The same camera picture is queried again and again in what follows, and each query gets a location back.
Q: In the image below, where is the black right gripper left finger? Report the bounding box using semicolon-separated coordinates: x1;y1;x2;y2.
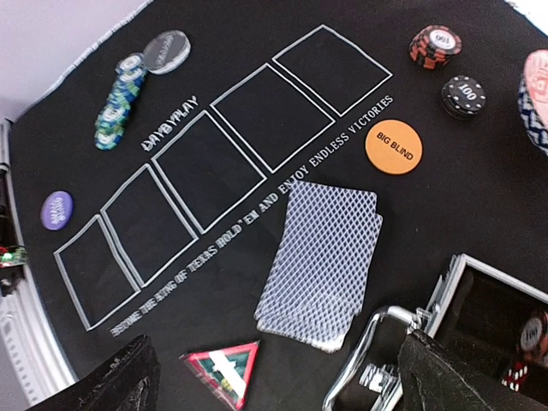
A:
32;335;160;411

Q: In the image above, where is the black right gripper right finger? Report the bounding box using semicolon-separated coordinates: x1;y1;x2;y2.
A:
398;331;547;411

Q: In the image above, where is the red triangular all-in marker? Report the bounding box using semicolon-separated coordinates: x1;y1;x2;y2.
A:
180;340;260;410

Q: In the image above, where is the blue playing card deck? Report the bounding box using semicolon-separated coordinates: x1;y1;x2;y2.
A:
254;182;383;353

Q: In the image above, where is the purple small blind button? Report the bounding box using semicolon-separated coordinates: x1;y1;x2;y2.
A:
40;190;74;231

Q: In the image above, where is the orange big blind button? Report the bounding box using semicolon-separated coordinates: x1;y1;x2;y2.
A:
365;119;423;176

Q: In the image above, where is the black poker chip stack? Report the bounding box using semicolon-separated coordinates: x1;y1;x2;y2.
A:
440;75;486;120

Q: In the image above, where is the green blue poker chip stack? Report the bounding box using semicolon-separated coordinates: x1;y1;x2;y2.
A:
94;53;147;151

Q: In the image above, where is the clear acrylic dealer button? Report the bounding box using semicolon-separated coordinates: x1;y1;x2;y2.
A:
143;30;191;74

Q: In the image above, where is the dice row in case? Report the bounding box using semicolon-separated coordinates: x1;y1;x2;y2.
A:
500;361;529;392

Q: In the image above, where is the red white poker chip stack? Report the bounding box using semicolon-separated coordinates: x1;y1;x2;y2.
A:
517;311;547;367

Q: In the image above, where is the black poker table mat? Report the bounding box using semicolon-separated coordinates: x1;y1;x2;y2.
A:
9;1;547;410

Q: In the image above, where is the red patterned ceramic bowl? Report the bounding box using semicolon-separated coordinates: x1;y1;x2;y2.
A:
518;50;547;155

